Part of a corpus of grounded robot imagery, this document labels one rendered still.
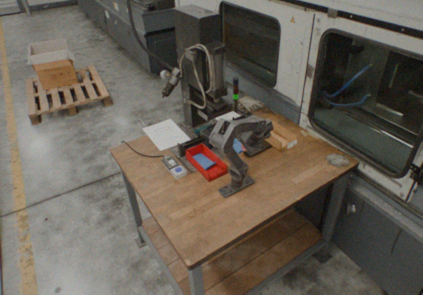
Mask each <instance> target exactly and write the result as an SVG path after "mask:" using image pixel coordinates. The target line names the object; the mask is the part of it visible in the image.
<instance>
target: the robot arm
mask: <svg viewBox="0 0 423 295"><path fill-rule="evenodd" d="M223 124H224V126H223ZM222 128H223V131H224V132H225V134H224V135H223V134H222ZM273 130H274V126H273V122H272V121H270V120H267V118H266V119H265V120H262V118H260V117H258V116H255V115H252V116H249V117H248V118H244V119H243V120H235V121H231V120H228V121H227V120H225V119H224V118H220V119H219V120H218V122H217V124H216V125H215V128H214V130H213V131H212V133H211V135H210V137H209V143H211V144H212V145H213V146H214V148H216V149H218V151H220V152H222V155H223V156H224V157H225V158H226V160H227V161H228V162H229V164H230V166H229V167H230V170H229V174H230V175H231V183H229V184H227V185H225V186H223V187H221V188H218V192H219V193H220V194H221V195H222V196H223V197H224V198H225V199H226V198H227V197H229V196H231V195H233V194H235V193H236V192H239V191H241V190H243V189H244V188H246V187H248V186H250V185H252V184H255V183H256V180H255V179H253V178H252V177H251V176H250V175H248V174H247V173H248V170H249V166H248V164H247V162H244V161H243V160H242V159H241V158H240V157H239V155H238V153H237V152H236V151H235V150H234V148H233V144H234V139H235V134H238V133H243V132H247V131H251V133H248V134H245V135H242V136H241V138H240V141H241V146H242V150H243V151H247V150H249V151H250V153H251V152H254V151H256V150H259V149H260V148H259V144H260V143H261V142H263V140H265V139H267V138H269V137H270V136H271V135H272V134H270V132H271V131H273Z"/></svg>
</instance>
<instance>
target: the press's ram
mask: <svg viewBox="0 0 423 295"><path fill-rule="evenodd" d="M194 94H195V95H196V96H198V97H199V98H200V99H202V100H204V97H203V93H202V92H201V91H199V90H198V89H195V90H194ZM205 96H206V103H207V104H208V105H207V106H206V107H205V108H203V109H201V108H198V114H199V115H200V116H202V117H203V118H204V119H205V120H206V121H210V120H213V119H214V118H216V117H219V116H222V115H225V114H227V113H231V112H232V106H231V105H230V104H229V102H227V101H226V100H224V99H223V98H221V97H218V98H217V99H214V98H213V97H211V96H208V95H207V94H205Z"/></svg>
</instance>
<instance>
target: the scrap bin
mask: <svg viewBox="0 0 423 295"><path fill-rule="evenodd" d="M198 153H202V154H203V155H204V156H205V157H206V158H208V159H210V160H211V161H213V162H216V161H217V162H216V164H215V165H214V166H213V167H210V168H209V169H206V170H205V169H204V168H203V167H202V166H201V165H200V164H199V163H198V162H197V161H196V160H195V159H194V158H193V157H194V156H195V155H197V154H198ZM186 159H187V160H188V161H189V162H190V164H191V165H193V166H194V167H195V168H196V169H197V170H198V171H199V173H200V174H202V175H203V176H204V177H205V178H206V179H207V180H208V182H212V181H213V180H215V179H217V178H219V177H221V176H223V175H225V174H227V165H226V164H225V162H224V161H222V160H221V159H220V158H218V157H217V156H216V155H215V154H214V153H213V152H212V151H211V150H209V149H208V148H207V147H206V146H205V144H204V143H201V144H199V145H198V146H196V147H193V148H190V149H188V150H186Z"/></svg>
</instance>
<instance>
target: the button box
mask: <svg viewBox="0 0 423 295"><path fill-rule="evenodd" d="M123 142H125V141H121V143H123ZM125 143H126V144H127V145H128V146H129V147H130V148H131V149H132V150H133V151H135V152H137V151H136V150H134V149H133V148H132V147H131V146H130V145H129V144H128V143H127V142H125ZM137 153H138V154H139V155H142V156H145V157H163V158H162V159H161V160H162V164H163V165H164V166H165V168H167V169H168V170H169V172H171V169H172V168H174V167H177V166H179V165H180V164H179V162H178V161H177V160H176V159H175V158H174V157H173V156H172V155H170V156H163V155H159V156H148V155H143V154H142V153H139V152H137ZM168 157H170V158H171V160H173V161H174V163H173V164H170V163H169V161H168V160H166V158H168Z"/></svg>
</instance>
